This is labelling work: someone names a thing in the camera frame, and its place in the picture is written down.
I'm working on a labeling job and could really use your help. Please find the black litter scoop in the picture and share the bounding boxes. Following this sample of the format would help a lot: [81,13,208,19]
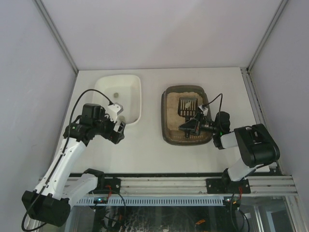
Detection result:
[178,97,197,122]

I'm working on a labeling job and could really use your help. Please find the dark brown litter box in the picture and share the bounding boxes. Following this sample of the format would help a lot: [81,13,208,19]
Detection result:
[161,85,212,146]

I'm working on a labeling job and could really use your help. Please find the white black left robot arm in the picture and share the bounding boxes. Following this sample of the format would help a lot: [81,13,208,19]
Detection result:
[22,103,126,227]

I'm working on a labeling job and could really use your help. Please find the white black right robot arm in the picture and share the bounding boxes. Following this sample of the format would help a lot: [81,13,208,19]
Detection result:
[179,112,281,182]

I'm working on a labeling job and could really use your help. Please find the white plastic tub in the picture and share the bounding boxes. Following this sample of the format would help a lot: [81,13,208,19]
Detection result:
[94,74,141,126]

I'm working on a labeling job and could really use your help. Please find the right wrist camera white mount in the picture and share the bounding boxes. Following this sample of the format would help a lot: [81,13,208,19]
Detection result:
[198,105,209,116]

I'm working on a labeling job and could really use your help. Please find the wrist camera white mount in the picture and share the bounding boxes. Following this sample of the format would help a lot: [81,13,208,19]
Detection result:
[106,103,123,123]
[198,105,209,116]

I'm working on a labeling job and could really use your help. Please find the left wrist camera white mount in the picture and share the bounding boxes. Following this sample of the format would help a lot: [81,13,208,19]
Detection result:
[106,103,123,123]

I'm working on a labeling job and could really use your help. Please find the black right camera cable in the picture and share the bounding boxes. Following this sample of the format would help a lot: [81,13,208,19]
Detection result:
[202,93,224,116]

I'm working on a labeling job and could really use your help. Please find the black camera cable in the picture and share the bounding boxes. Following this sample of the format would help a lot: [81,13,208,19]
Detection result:
[202,93,224,116]
[68,89,114,136]

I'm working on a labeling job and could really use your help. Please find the black left camera cable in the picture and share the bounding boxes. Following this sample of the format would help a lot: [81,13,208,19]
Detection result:
[68,89,114,136]

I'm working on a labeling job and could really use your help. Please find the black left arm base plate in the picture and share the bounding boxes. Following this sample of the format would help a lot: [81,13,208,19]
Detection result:
[96,177,121,193]

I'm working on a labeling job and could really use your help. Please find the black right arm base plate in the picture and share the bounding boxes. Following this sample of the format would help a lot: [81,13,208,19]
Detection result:
[206,178,251,194]

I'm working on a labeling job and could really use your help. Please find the grey slotted cable duct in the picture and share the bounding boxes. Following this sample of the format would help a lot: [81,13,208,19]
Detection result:
[76,196,225,206]

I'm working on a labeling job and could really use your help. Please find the aluminium front rail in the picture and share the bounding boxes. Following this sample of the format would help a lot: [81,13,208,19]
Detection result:
[112,176,298,196]

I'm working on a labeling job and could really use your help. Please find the aluminium frame post left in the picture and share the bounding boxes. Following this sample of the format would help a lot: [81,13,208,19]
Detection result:
[32,0,79,75]

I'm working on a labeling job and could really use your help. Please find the aluminium frame post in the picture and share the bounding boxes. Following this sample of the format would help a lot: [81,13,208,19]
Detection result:
[32,0,79,75]
[247,0,290,72]

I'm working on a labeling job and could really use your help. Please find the aluminium frame post right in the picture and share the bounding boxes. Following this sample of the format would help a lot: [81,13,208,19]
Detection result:
[247,0,290,72]

